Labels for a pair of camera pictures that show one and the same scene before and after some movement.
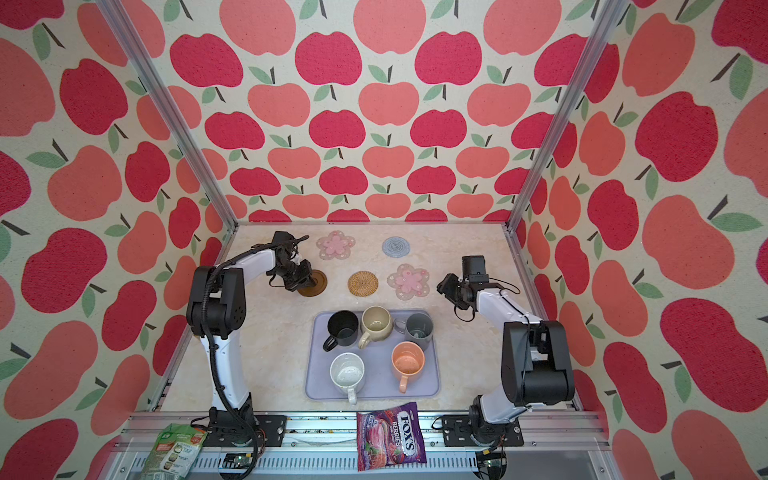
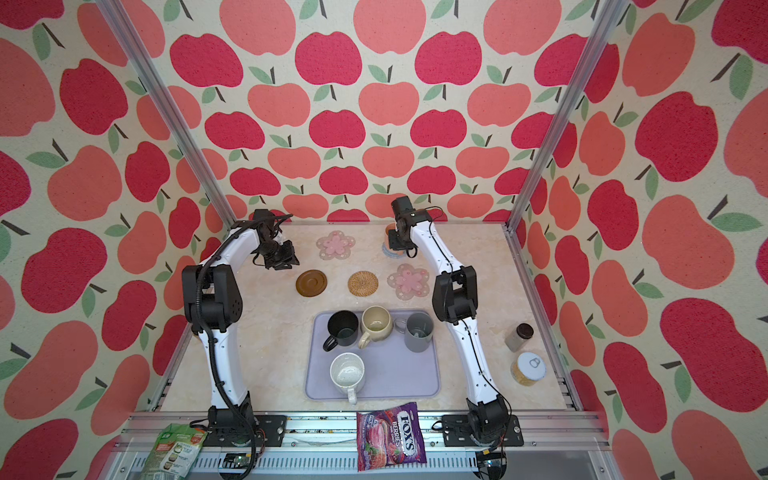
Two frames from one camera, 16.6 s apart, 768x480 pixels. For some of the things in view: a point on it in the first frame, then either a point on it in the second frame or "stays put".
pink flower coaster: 409,282 stays put
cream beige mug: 376,323 stays put
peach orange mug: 407,359 -> 390,227
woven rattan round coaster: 363,283 stays put
